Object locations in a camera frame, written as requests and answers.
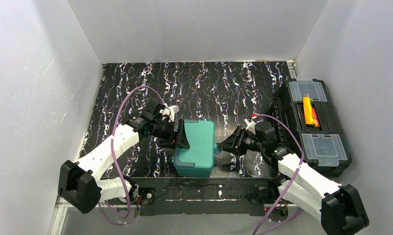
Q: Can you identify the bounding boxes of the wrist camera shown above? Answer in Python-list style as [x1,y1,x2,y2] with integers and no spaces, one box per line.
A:
[162,105,180,122]
[244,118,255,134]

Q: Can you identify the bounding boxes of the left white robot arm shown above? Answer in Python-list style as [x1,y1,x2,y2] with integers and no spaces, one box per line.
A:
[58,101,190,214]

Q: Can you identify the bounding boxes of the orange tool in toolbox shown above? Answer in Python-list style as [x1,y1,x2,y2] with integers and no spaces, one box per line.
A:
[302,96,317,127]

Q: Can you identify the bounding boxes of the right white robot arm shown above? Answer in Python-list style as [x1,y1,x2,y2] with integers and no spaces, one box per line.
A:
[218,121,370,235]

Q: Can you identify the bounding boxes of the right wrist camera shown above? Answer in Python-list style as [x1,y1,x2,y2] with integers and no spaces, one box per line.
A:
[244,118,255,134]

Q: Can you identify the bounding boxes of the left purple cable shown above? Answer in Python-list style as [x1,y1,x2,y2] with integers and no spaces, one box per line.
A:
[98,86,166,226]

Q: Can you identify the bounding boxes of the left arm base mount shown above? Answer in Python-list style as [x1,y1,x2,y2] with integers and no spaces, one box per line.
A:
[109,187,156,205]

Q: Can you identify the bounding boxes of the purple cable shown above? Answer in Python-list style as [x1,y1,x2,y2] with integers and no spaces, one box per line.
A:
[252,113,305,235]
[98,86,166,226]

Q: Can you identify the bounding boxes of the aluminium frame rail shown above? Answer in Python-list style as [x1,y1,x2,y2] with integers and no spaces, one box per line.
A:
[48,196,73,235]

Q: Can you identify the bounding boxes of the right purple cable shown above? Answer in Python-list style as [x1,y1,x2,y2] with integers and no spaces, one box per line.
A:
[252,113,305,235]

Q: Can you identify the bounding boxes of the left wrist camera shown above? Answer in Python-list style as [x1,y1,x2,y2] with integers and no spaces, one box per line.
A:
[162,105,180,122]

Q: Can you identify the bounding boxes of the teal medicine box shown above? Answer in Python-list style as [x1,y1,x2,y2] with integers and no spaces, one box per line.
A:
[173,120,216,178]

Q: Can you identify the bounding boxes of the black tool box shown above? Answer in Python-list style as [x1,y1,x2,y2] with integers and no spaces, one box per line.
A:
[273,79,352,178]

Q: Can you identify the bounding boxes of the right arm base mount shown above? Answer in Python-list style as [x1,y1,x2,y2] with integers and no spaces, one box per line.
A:
[245,174,290,205]

